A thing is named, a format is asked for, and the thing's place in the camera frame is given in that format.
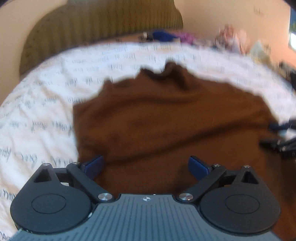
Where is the white script-print bedspread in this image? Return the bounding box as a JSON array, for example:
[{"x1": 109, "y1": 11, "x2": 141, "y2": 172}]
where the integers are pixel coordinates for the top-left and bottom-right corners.
[{"x1": 1, "y1": 42, "x2": 295, "y2": 240}]

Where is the brown knit sweater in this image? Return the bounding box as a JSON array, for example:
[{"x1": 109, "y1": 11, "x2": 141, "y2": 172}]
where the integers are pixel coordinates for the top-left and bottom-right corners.
[{"x1": 73, "y1": 62, "x2": 295, "y2": 240}]

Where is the pink clothes pile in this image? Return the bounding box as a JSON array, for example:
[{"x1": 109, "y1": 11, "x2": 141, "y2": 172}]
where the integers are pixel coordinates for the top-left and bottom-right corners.
[{"x1": 214, "y1": 25, "x2": 250, "y2": 55}]

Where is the olive green upholstered headboard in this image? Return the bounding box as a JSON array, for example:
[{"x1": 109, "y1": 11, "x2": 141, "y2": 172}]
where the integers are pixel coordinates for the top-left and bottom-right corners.
[{"x1": 19, "y1": 0, "x2": 183, "y2": 75}]

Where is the purple garment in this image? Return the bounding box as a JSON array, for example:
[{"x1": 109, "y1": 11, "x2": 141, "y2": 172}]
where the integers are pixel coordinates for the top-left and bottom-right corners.
[{"x1": 175, "y1": 32, "x2": 197, "y2": 45}]

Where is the dark blue garment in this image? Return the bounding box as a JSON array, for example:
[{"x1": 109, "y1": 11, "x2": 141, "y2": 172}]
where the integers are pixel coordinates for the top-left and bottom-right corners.
[{"x1": 152, "y1": 30, "x2": 180, "y2": 42}]

